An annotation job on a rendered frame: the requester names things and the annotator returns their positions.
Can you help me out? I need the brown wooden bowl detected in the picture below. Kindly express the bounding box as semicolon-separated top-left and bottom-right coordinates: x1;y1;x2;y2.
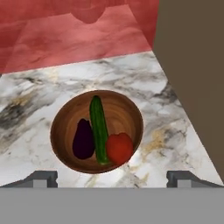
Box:
49;89;144;175

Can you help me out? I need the dark purple eggplant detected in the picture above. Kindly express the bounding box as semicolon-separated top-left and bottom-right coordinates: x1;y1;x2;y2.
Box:
72;118;96;160

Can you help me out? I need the green cucumber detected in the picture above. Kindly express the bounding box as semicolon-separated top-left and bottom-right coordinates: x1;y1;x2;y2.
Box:
88;94;111;166

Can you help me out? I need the brown cabinet side panel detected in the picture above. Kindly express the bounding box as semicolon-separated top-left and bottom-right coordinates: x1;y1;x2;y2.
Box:
152;0;224;185

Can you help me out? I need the red bell pepper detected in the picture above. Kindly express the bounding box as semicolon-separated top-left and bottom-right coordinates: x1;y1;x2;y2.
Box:
105;132;135;166

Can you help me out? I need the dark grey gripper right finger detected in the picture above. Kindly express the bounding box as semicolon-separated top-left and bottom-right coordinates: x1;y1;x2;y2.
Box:
166;170;223;188

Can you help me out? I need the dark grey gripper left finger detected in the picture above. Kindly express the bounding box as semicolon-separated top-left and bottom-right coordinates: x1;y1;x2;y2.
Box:
2;170;59;188

